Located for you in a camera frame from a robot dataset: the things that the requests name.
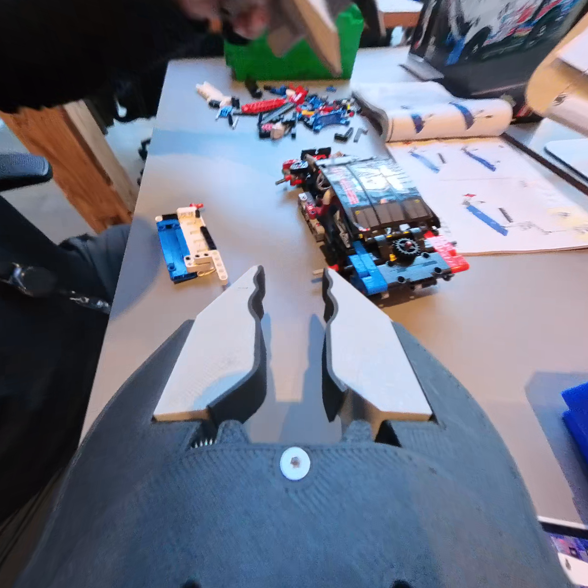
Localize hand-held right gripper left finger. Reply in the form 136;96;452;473
153;265;268;423

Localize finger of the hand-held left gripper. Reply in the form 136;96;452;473
294;0;344;77

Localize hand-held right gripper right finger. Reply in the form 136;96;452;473
322;268;435;423

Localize white angled brick beam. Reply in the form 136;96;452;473
184;250;229;282

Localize blue white brick assembly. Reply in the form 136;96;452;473
155;202;229;283

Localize person's left forearm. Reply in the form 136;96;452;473
0;0;226;113

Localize person's left hand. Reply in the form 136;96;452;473
220;0;273;40

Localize green plastic bin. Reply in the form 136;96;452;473
224;5;364;82

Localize pile of loose bricks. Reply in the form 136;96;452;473
195;80;364;139

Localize wood-edged table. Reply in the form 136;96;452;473
377;0;423;29

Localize brick race car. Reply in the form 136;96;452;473
276;147;470;297

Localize person's trousers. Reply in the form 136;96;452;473
60;224;131;301

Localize person's black jacket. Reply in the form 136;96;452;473
0;198;112;522

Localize brick set box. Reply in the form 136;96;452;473
408;0;588;99

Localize building instruction booklet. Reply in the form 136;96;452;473
353;80;588;255

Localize blue plastic bin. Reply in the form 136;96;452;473
561;383;588;465

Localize wooden document stand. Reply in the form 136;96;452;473
526;18;588;121

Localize black mesh office chair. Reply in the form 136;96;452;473
0;153;53;191

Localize holographic sticker sheet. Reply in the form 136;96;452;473
537;518;588;588

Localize white flat stand base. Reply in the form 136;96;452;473
544;138;588;182

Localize blue curved brick frame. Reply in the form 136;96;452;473
303;109;351;132

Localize wooden furniture frame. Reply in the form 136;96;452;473
0;99;138;232

